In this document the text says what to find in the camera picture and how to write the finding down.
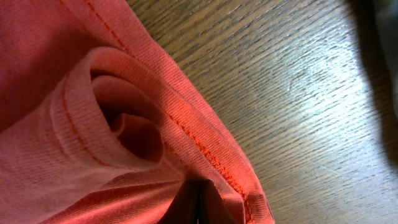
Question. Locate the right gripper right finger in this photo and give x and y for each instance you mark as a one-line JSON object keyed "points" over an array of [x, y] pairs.
{"points": [[210, 206]]}

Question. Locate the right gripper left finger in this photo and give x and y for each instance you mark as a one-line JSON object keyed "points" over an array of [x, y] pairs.
{"points": [[183, 209]]}

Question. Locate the red printed t-shirt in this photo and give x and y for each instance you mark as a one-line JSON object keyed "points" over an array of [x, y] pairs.
{"points": [[100, 125]]}

